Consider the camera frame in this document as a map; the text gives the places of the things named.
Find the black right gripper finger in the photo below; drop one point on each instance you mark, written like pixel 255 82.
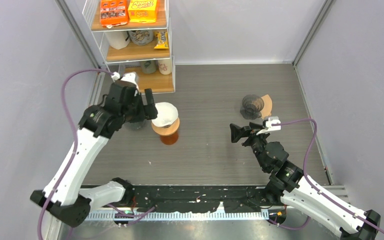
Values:
pixel 256 126
pixel 237 132

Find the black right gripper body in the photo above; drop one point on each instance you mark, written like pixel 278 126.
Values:
pixel 256 142

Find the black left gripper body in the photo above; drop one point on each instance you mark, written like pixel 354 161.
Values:
pixel 135 111

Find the white paper coffee filter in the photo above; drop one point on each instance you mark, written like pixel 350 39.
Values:
pixel 167 114

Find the round wooden dripper stand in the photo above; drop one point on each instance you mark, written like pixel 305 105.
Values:
pixel 167 131

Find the amber glass jar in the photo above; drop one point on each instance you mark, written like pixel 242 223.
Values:
pixel 170 139

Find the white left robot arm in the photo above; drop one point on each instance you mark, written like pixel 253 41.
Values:
pixel 64 197

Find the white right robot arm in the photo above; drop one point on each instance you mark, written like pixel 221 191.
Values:
pixel 290 185

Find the brown paper filter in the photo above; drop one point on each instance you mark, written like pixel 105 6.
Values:
pixel 267 106

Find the small dark glass cup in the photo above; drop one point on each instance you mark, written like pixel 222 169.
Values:
pixel 134 126

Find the white patterned cup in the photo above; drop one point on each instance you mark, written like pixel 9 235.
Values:
pixel 165 66

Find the white paper roll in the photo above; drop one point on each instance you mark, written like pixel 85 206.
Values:
pixel 118 39

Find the printed white mug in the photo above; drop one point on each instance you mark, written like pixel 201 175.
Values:
pixel 141 37

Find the yellow candy bag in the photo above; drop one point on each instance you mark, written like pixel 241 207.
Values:
pixel 162 41

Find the orange snack box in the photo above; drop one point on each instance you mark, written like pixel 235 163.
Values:
pixel 113 13

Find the yellow snack box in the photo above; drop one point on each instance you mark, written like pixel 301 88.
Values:
pixel 143 11

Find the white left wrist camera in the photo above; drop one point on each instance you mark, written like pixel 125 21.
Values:
pixel 129 79

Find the white wire wooden shelf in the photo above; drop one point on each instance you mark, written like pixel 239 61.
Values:
pixel 128 58

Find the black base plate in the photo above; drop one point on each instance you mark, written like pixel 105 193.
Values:
pixel 200 199

